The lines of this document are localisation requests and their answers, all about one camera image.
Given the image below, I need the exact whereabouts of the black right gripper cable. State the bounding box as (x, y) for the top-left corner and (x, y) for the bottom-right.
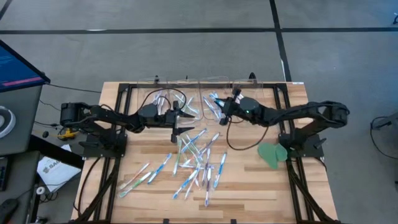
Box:
(226, 118), (270, 151)

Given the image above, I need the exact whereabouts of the black keyboard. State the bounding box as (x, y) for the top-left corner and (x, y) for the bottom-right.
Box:
(0, 157), (9, 192)

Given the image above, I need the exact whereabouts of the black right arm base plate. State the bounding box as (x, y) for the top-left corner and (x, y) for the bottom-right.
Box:
(277, 133), (325, 159)

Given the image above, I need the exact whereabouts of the black diagonal beam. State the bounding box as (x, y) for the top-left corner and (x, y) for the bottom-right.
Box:
(28, 134), (85, 169)

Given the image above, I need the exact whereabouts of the grey stand foot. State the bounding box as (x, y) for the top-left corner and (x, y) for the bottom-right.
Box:
(372, 111), (398, 131)

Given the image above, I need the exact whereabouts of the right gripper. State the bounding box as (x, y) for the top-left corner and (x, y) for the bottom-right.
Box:
(215, 88), (243, 126)

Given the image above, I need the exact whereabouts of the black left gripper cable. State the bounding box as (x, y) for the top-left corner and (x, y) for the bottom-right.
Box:
(136, 88), (187, 116)

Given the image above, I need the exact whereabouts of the yellow black hand tool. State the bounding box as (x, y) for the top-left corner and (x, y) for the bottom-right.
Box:
(57, 127), (78, 141)

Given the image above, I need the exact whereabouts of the black floor cable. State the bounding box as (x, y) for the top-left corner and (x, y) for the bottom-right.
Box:
(369, 115), (398, 161)

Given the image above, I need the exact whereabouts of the white ring-shaped object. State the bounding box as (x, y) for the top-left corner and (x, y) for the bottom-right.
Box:
(0, 105), (17, 139)

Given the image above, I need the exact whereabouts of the clear plastic bin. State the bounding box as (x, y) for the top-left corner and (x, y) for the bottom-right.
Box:
(136, 79), (171, 130)
(198, 75), (237, 126)
(231, 77), (271, 126)
(167, 78), (205, 129)

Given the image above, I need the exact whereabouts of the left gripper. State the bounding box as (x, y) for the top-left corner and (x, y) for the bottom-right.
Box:
(164, 100), (197, 144)

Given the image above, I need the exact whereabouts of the thin black monitor cable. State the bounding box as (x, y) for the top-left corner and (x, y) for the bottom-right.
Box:
(44, 82), (103, 94)

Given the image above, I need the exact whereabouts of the blue screen monitor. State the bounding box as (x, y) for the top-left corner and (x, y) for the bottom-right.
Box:
(0, 39), (51, 93)

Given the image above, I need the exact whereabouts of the green cloth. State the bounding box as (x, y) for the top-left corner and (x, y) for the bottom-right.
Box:
(257, 142), (289, 170)

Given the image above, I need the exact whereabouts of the dark grey desk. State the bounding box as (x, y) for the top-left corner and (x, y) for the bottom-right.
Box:
(0, 151), (40, 224)

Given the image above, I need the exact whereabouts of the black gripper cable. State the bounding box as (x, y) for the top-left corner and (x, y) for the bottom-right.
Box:
(136, 88), (187, 116)
(226, 118), (270, 151)

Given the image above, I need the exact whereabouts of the black computer mouse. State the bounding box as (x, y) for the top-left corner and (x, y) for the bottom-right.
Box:
(0, 198), (19, 224)

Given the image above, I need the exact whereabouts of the white printed booklet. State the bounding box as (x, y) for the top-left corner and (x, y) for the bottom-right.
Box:
(36, 144), (82, 193)

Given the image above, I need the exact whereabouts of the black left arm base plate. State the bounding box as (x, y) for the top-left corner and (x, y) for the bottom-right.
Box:
(78, 140), (127, 159)

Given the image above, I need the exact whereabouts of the thick black cable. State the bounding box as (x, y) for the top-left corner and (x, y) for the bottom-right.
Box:
(76, 156), (102, 217)

